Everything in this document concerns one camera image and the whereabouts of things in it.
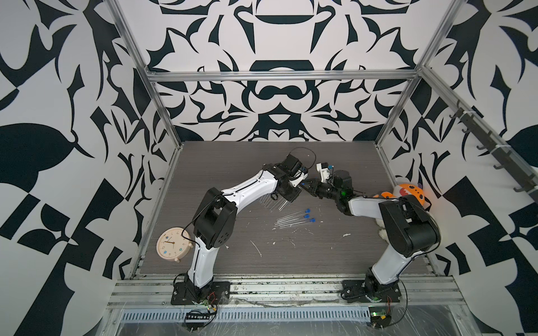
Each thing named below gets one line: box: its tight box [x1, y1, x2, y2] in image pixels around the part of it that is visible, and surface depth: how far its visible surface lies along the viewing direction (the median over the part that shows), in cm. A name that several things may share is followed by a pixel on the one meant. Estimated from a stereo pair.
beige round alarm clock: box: [156, 226, 194, 264], surface depth 83 cm
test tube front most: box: [278, 217, 316, 229], surface depth 92 cm
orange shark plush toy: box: [372, 183, 426, 206], surface depth 93 cm
